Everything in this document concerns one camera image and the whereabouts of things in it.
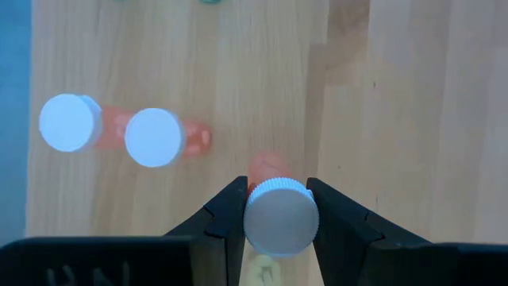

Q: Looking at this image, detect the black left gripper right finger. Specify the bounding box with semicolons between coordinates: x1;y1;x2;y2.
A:
306;176;508;286

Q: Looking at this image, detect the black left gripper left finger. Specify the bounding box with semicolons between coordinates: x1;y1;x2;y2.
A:
0;176;249;286

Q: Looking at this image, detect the small red pill bottle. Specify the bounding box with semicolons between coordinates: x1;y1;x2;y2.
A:
38;93;128;154
242;153;321;259
124;107;214;168

